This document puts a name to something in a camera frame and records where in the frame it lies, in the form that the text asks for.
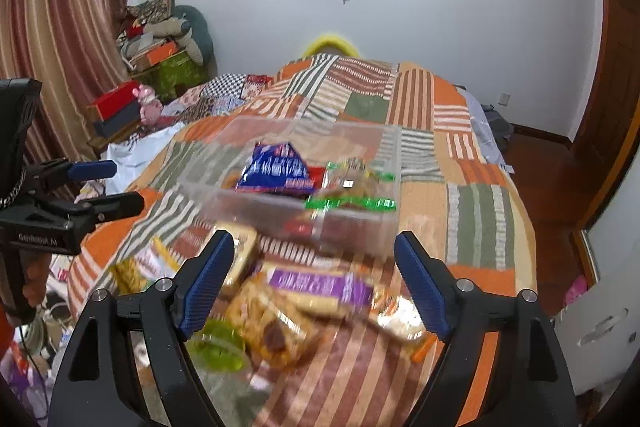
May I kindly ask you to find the orange edged snack packet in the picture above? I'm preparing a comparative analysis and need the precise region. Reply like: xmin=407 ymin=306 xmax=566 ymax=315
xmin=372 ymin=284 xmax=436 ymax=345

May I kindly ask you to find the clear packet of fried snacks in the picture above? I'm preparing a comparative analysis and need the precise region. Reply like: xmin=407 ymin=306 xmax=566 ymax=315
xmin=226 ymin=274 xmax=321 ymax=370

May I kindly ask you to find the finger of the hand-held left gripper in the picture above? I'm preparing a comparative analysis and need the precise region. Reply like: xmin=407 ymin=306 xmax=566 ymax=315
xmin=65 ymin=159 xmax=118 ymax=181
xmin=75 ymin=192 xmax=145 ymax=225

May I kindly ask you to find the yellow striped snack packet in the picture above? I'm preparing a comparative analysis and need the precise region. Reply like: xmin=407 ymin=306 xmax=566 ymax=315
xmin=109 ymin=237 xmax=181 ymax=294

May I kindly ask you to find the white cabinet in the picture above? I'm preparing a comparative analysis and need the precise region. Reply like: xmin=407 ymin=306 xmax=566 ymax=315
xmin=552 ymin=187 xmax=640 ymax=398

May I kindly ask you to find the wooden door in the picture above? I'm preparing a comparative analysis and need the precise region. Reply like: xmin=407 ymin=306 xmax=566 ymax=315
xmin=570 ymin=0 xmax=640 ymax=228

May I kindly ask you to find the red and grey box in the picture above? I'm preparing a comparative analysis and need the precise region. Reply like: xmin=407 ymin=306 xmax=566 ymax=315
xmin=86 ymin=81 xmax=143 ymax=142

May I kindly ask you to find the person's left hand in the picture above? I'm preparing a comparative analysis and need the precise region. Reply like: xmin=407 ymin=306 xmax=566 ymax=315
xmin=21 ymin=253 xmax=52 ymax=308

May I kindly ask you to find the green-edged snack packet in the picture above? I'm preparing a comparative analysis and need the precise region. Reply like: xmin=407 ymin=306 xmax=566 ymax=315
xmin=305 ymin=158 xmax=398 ymax=212

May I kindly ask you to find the patchwork striped blanket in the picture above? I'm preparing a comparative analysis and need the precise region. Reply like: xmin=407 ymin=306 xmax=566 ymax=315
xmin=67 ymin=54 xmax=538 ymax=427

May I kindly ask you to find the white cloth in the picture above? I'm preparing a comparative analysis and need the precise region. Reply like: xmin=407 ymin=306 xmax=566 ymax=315
xmin=105 ymin=122 xmax=187 ymax=195

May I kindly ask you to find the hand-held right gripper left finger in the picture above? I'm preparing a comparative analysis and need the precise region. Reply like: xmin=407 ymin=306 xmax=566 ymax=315
xmin=47 ymin=230 xmax=236 ymax=427

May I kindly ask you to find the pile of cushions and boxes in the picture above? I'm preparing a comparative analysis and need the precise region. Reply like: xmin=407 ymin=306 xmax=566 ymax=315
xmin=116 ymin=0 xmax=217 ymax=100

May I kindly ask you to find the striped curtain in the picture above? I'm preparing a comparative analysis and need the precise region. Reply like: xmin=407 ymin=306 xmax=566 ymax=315
xmin=0 ymin=0 xmax=138 ymax=202

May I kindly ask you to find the green-end snack packet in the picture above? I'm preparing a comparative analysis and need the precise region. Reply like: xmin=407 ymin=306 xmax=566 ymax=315
xmin=187 ymin=319 xmax=252 ymax=375

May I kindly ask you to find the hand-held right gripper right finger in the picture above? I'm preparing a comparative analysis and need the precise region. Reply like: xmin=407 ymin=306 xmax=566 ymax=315
xmin=393 ymin=230 xmax=585 ymax=427

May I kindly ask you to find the clear plastic storage box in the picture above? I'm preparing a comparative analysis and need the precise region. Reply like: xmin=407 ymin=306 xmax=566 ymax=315
xmin=178 ymin=117 xmax=404 ymax=264

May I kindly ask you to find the pink plush toy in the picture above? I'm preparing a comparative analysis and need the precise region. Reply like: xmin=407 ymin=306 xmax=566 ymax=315
xmin=132 ymin=83 xmax=165 ymax=126

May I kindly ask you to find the purple label snack packet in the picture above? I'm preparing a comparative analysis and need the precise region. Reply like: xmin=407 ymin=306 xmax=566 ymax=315
xmin=260 ymin=263 xmax=377 ymax=320

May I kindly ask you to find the yellow round object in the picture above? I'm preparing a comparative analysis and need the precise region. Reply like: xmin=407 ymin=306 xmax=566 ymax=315
xmin=301 ymin=33 xmax=362 ymax=58

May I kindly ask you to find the brown bread packet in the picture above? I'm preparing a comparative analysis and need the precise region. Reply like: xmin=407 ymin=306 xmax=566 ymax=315
xmin=220 ymin=224 xmax=259 ymax=295

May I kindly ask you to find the blue snack bag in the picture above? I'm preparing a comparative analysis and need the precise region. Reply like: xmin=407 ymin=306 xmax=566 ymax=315
xmin=235 ymin=141 xmax=312 ymax=194

